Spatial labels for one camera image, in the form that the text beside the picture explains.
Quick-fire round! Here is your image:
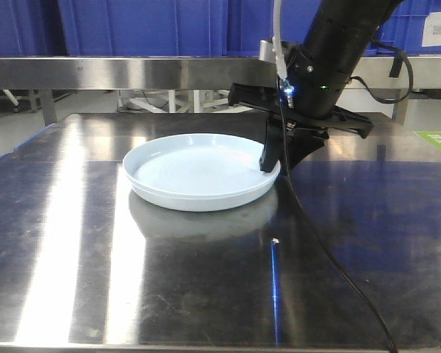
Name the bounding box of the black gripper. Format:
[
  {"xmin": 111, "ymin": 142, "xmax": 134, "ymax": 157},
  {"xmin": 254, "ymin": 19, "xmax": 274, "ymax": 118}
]
[{"xmin": 228, "ymin": 83, "xmax": 374, "ymax": 175}]

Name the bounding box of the blue plastic bin right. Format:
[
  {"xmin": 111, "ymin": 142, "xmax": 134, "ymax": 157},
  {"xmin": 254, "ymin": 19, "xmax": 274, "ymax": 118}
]
[{"xmin": 376, "ymin": 1, "xmax": 441, "ymax": 55}]

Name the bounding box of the blue plastic bin left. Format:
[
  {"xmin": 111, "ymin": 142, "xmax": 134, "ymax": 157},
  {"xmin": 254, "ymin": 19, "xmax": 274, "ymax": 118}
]
[{"xmin": 0, "ymin": 1, "xmax": 67, "ymax": 57}]

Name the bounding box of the white cable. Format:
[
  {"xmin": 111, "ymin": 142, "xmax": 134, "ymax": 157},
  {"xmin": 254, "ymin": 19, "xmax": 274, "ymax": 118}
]
[{"xmin": 271, "ymin": 0, "xmax": 288, "ymax": 79}]

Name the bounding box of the stainless steel shelf rail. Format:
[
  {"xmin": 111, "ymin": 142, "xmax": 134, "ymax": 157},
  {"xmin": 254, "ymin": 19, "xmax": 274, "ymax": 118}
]
[{"xmin": 0, "ymin": 56, "xmax": 441, "ymax": 90}]

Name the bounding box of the blue plastic bin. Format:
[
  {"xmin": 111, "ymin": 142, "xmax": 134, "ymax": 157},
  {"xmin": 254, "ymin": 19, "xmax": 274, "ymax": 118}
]
[
  {"xmin": 376, "ymin": 1, "xmax": 441, "ymax": 55},
  {"xmin": 0, "ymin": 1, "xmax": 67, "ymax": 57},
  {"xmin": 58, "ymin": 1, "xmax": 273, "ymax": 57}
]

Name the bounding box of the white metal frame background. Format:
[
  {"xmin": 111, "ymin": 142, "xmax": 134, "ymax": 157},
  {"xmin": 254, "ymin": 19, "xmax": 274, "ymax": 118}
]
[{"xmin": 117, "ymin": 89, "xmax": 231, "ymax": 113}]

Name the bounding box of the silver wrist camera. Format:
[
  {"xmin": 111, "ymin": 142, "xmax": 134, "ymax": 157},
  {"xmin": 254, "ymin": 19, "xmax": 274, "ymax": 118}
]
[{"xmin": 258, "ymin": 38, "xmax": 295, "ymax": 64}]

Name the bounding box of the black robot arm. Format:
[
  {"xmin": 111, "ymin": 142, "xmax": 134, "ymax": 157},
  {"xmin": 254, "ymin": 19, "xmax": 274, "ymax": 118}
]
[{"xmin": 228, "ymin": 1, "xmax": 400, "ymax": 172}]

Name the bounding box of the white paper label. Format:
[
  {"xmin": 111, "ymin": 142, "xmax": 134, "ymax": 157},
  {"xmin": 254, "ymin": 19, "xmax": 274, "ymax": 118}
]
[{"xmin": 422, "ymin": 11, "xmax": 441, "ymax": 47}]

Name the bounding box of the blue plastic bin centre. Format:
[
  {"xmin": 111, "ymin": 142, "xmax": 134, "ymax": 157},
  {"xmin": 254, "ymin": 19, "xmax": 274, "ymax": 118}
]
[{"xmin": 58, "ymin": 1, "xmax": 273, "ymax": 57}]

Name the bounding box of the black cable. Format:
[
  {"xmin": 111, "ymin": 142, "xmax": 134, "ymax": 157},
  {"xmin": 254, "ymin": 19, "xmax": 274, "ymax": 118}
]
[{"xmin": 279, "ymin": 40, "xmax": 415, "ymax": 353}]

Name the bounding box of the light blue plate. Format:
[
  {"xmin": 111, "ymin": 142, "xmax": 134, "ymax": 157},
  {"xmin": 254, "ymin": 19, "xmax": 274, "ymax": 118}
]
[
  {"xmin": 127, "ymin": 176, "xmax": 277, "ymax": 212},
  {"xmin": 123, "ymin": 133, "xmax": 281, "ymax": 199}
]

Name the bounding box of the black tape strip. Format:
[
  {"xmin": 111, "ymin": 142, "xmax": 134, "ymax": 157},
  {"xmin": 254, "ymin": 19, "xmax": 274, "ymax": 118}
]
[{"xmin": 389, "ymin": 57, "xmax": 404, "ymax": 78}]

